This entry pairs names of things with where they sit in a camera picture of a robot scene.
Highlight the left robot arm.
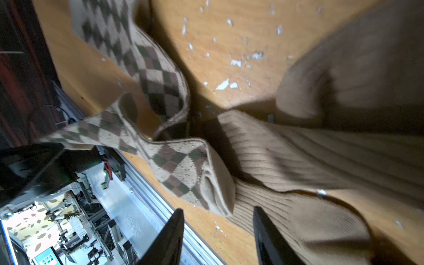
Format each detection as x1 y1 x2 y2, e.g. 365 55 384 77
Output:
1 143 102 208

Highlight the tan ribbed sock front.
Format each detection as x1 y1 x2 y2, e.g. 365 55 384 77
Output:
202 110 424 265

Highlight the argyle sock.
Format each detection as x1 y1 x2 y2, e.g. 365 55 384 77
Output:
69 1 191 140
37 93 235 217

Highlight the tan ribbed sock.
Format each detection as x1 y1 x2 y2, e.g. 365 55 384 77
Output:
276 1 424 135
202 110 424 265

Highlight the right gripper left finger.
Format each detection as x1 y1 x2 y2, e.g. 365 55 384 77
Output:
137 208 184 265

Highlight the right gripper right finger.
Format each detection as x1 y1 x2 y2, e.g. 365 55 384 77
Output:
253 206 304 265

